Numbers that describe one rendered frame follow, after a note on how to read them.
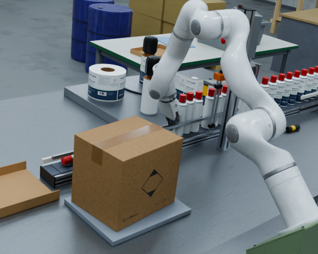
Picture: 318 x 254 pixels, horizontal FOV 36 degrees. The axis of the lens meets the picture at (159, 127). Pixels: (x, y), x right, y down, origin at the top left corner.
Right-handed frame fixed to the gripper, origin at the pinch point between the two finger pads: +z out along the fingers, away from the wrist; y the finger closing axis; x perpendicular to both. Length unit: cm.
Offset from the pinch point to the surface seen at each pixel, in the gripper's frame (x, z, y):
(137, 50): -85, 45, 142
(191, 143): -5.2, 11.8, -5.5
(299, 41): -376, 185, 197
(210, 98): -24.3, -1.8, -1.8
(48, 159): 60, -18, 3
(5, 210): 86, -22, -13
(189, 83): -30.9, 1.7, 20.6
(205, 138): -14.4, 15.0, -5.5
